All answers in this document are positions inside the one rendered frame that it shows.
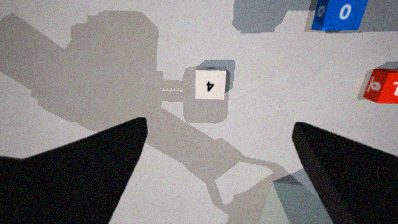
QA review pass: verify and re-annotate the red block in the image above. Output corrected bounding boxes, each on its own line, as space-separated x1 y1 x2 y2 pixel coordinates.
363 69 398 104

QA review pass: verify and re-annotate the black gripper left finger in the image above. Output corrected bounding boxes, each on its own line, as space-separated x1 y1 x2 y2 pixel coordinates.
0 117 148 224

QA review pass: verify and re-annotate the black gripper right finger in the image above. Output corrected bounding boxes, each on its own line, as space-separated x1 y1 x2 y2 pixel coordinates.
292 122 398 224

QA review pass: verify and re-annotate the blue block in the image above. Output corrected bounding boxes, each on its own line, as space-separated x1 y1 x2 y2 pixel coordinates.
311 0 368 31

